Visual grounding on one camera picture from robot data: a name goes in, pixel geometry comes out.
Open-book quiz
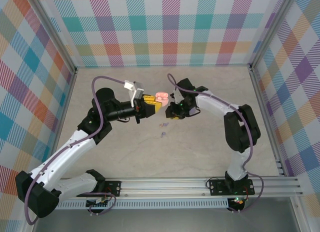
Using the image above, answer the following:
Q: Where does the pink earbud charging case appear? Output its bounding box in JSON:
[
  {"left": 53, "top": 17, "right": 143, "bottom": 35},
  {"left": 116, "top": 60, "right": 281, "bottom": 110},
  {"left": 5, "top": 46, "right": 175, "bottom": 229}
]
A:
[{"left": 154, "top": 91, "right": 170, "bottom": 102}]

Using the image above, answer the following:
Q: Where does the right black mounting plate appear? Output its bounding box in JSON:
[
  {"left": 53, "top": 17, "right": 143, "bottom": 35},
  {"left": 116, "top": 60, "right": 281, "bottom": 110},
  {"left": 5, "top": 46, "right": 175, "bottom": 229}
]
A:
[{"left": 208, "top": 179, "right": 256, "bottom": 197}]

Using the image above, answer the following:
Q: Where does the black mounting plate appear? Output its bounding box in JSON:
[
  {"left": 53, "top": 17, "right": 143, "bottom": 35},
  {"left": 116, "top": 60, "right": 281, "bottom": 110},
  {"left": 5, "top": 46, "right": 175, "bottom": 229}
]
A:
[
  {"left": 98, "top": 180, "right": 123, "bottom": 198},
  {"left": 208, "top": 179, "right": 256, "bottom": 197}
]

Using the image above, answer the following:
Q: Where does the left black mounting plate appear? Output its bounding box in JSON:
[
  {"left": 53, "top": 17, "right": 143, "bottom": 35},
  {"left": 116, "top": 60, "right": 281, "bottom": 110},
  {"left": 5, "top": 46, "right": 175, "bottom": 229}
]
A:
[{"left": 98, "top": 180, "right": 123, "bottom": 198}]

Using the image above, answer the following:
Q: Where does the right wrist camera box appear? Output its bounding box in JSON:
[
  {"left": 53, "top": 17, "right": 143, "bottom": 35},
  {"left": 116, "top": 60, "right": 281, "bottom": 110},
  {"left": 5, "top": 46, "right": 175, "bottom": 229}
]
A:
[{"left": 169, "top": 90, "right": 184, "bottom": 104}]

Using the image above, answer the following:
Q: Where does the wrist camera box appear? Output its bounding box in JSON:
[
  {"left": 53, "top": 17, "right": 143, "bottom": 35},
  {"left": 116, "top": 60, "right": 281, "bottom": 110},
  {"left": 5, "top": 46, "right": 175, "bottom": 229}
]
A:
[
  {"left": 169, "top": 90, "right": 184, "bottom": 104},
  {"left": 124, "top": 79, "right": 146, "bottom": 108}
]

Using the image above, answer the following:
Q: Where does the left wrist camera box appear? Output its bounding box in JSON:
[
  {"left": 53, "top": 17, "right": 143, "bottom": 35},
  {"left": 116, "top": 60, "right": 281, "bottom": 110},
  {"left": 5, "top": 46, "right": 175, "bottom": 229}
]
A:
[{"left": 124, "top": 79, "right": 146, "bottom": 108}]

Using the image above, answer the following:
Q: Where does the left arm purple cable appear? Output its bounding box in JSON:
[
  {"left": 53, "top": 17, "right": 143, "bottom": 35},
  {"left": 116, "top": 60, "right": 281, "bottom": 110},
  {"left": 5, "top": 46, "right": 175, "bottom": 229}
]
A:
[{"left": 24, "top": 75, "right": 126, "bottom": 226}]

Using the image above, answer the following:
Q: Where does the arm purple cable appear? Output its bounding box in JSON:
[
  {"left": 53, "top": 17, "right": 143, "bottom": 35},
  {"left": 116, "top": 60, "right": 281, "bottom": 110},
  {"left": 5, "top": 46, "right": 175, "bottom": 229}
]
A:
[
  {"left": 24, "top": 75, "right": 126, "bottom": 226},
  {"left": 166, "top": 73, "right": 265, "bottom": 215}
]

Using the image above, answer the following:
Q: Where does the aluminium side rail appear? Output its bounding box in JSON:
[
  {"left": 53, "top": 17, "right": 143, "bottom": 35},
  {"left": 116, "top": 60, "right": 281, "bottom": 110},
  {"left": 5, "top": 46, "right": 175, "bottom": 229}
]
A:
[
  {"left": 47, "top": 68, "right": 79, "bottom": 168},
  {"left": 249, "top": 64, "right": 287, "bottom": 178}
]

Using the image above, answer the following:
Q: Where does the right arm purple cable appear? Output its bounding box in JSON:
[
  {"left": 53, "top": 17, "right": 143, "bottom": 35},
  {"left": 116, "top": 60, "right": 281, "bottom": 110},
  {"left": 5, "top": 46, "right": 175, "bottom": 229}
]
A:
[{"left": 166, "top": 73, "right": 265, "bottom": 215}]

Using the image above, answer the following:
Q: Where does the aluminium corner post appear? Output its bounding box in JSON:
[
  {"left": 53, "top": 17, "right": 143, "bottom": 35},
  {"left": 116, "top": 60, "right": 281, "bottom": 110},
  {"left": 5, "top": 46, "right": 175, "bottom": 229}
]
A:
[
  {"left": 29, "top": 0, "right": 78, "bottom": 75},
  {"left": 249, "top": 0, "right": 299, "bottom": 72}
]

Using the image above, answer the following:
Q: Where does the slotted grey cable duct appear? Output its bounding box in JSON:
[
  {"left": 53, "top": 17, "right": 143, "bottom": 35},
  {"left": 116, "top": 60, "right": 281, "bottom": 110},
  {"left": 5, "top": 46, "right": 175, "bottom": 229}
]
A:
[{"left": 56, "top": 200, "right": 230, "bottom": 210}]

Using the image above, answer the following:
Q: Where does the aluminium frame leg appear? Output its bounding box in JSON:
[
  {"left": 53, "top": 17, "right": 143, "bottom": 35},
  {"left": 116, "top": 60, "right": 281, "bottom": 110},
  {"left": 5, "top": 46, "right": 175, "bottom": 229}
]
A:
[
  {"left": 23, "top": 216, "right": 38, "bottom": 232},
  {"left": 291, "top": 196, "right": 308, "bottom": 232}
]

